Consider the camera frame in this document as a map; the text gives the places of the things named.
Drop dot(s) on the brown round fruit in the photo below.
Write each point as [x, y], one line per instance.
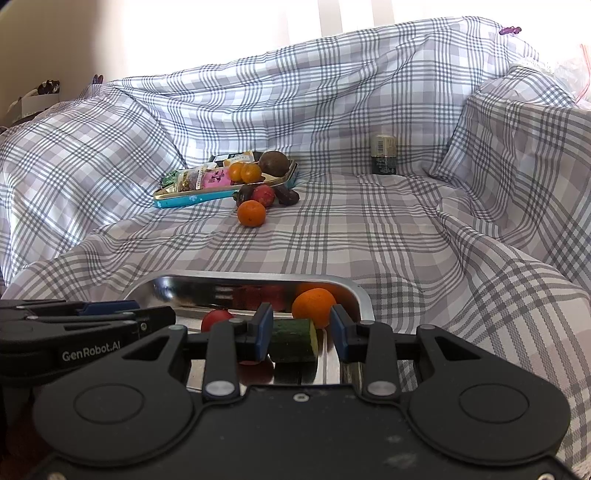
[274, 163]

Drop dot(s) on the cucumber piece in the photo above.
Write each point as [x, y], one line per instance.
[293, 339]

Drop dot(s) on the black snack packet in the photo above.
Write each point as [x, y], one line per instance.
[219, 159]

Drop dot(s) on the small orange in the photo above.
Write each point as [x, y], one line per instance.
[235, 172]
[251, 172]

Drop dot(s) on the white curtain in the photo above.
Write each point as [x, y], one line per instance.
[231, 27]

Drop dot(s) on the stainless steel tray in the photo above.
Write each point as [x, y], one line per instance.
[194, 288]

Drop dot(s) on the clear nut snack packet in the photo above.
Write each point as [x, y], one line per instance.
[190, 178]

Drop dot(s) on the grey plaid blanket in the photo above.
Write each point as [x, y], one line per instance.
[369, 230]

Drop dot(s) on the blue tin tray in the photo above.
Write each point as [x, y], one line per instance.
[184, 199]

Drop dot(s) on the pink snack packet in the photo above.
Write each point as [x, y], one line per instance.
[215, 178]

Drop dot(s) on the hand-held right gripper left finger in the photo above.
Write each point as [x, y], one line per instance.
[264, 325]

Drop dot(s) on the dark jar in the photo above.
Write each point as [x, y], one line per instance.
[383, 154]

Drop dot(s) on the purple clip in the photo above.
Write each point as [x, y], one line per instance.
[509, 31]
[98, 79]

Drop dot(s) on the yellow snack packet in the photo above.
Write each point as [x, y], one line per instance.
[240, 157]

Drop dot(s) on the clear plastic bag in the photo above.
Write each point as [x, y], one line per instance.
[572, 74]

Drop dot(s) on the green candy wrapper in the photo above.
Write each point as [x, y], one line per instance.
[169, 178]

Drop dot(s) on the dark patterned cloth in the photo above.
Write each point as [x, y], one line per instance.
[48, 87]

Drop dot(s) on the cardboard box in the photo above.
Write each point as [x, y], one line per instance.
[27, 104]

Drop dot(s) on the large orange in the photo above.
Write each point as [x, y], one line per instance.
[314, 307]
[252, 213]

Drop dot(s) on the dark purple fruit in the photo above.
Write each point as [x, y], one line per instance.
[242, 194]
[287, 196]

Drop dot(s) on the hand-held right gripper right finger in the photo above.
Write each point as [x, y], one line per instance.
[338, 328]

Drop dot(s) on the red round fruit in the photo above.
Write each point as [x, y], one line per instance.
[253, 367]
[263, 195]
[216, 318]

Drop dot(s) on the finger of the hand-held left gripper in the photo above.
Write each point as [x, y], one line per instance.
[152, 317]
[106, 308]

